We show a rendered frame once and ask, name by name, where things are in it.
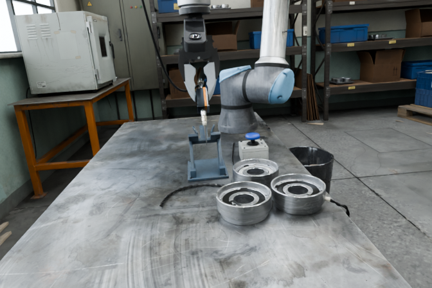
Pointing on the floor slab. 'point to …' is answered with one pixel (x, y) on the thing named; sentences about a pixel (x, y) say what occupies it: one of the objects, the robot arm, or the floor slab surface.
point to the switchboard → (127, 26)
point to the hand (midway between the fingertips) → (201, 96)
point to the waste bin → (326, 161)
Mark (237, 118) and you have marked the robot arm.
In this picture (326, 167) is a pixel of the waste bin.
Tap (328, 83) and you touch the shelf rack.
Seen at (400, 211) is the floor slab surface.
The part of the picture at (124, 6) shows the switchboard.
